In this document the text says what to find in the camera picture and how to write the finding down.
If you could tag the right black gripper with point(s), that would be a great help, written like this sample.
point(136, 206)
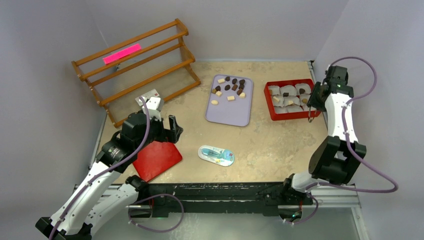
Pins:
point(312, 102)

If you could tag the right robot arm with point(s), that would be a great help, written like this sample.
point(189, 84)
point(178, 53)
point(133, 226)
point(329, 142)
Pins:
point(334, 161)

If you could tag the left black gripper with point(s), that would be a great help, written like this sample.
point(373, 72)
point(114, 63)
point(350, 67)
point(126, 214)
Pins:
point(166, 135)

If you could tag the small white stationery box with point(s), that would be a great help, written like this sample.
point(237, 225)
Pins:
point(147, 96)

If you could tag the red chocolate box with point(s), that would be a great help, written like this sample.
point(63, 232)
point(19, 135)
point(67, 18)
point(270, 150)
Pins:
point(287, 99)

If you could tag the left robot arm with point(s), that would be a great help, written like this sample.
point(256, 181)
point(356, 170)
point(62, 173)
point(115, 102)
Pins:
point(83, 213)

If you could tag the lavender plastic tray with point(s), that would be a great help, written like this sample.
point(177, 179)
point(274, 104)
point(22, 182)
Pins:
point(236, 112)

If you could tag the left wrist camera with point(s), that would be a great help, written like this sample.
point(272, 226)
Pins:
point(152, 107)

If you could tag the aluminium frame rail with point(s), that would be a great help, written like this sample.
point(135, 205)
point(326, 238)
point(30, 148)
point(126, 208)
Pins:
point(327, 197)

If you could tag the wooden tiered shelf rack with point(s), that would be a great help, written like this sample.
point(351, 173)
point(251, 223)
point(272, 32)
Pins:
point(187, 59)

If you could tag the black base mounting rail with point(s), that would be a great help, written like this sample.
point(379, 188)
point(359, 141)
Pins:
point(271, 199)

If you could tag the pink sticky note strip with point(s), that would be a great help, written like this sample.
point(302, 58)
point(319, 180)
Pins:
point(121, 54)

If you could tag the red box lid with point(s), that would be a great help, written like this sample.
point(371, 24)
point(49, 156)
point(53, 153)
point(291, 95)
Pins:
point(155, 159)

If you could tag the blue correction tape package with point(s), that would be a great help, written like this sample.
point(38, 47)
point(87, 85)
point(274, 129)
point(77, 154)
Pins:
point(220, 156)

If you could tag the metal tongs with black tips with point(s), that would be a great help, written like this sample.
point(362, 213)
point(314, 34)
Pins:
point(310, 115)

